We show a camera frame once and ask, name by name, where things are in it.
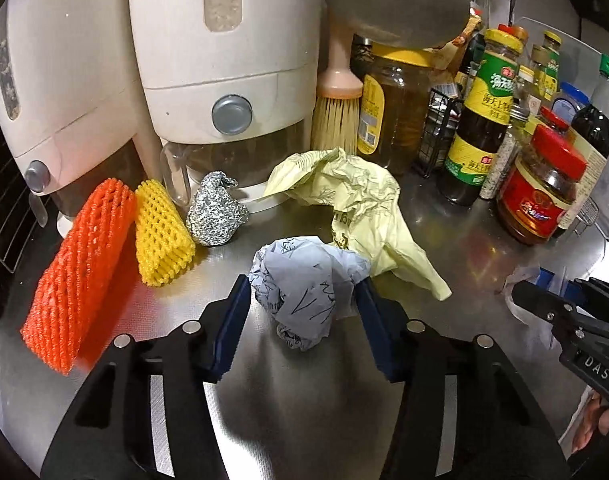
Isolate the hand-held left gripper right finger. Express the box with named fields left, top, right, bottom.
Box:
left=354, top=277, right=570, bottom=480

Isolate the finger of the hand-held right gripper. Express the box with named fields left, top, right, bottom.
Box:
left=537, top=267, right=609, bottom=328
left=513, top=282, right=609, bottom=348

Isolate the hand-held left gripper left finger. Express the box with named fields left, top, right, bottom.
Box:
left=39, top=274, right=252, bottom=480

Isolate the white plastic bag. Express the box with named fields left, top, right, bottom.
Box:
left=504, top=262, right=560, bottom=356

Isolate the printed paper ball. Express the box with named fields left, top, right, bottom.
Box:
left=249, top=237, right=371, bottom=352

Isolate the person's right hand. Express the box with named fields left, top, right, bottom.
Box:
left=571, top=392, right=609, bottom=456

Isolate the sauce jar red lid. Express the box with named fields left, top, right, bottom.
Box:
left=497, top=125, right=590, bottom=247

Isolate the yellow foam fruit net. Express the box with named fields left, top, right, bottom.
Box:
left=134, top=179, right=196, bottom=288

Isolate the crumpled aluminium foil ball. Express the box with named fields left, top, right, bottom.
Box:
left=187, top=171, right=251, bottom=247

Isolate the crumpled yellow paper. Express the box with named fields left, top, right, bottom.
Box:
left=262, top=147, right=452, bottom=303

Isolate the glass shaker metal lid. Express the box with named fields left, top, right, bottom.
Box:
left=479, top=105, right=530, bottom=201

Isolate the orange foam fruit net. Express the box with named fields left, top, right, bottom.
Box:
left=20, top=177, right=138, bottom=376

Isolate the dark bottle green cap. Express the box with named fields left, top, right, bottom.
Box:
left=554, top=52, right=609, bottom=238

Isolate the dark sauce bottle green label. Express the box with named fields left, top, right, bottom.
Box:
left=437, top=27, right=525, bottom=207

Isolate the jar with blue lid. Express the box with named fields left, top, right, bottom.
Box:
left=551, top=82, right=591, bottom=123

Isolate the amber jar yellow lid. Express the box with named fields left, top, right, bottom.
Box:
left=354, top=42, right=433, bottom=177

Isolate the small bottle yellow cap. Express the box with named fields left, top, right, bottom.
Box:
left=541, top=30, right=565, bottom=103

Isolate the group of condiment bottles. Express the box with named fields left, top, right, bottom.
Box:
left=514, top=16, right=609, bottom=241

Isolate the red yellow snack pouch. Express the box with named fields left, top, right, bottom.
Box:
left=431, top=7, right=486, bottom=73

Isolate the white grain dispenser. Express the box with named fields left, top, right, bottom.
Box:
left=127, top=0, right=325, bottom=216
left=0, top=0, right=158, bottom=238

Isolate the metal ladle bowl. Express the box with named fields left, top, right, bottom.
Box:
left=321, top=0, right=472, bottom=52

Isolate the black wire basket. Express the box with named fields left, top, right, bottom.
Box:
left=414, top=87, right=466, bottom=179

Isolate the pink handle bristle brush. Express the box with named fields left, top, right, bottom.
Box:
left=311, top=35, right=363, bottom=154

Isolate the metal wire rack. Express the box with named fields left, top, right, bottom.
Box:
left=0, top=90, right=41, bottom=273

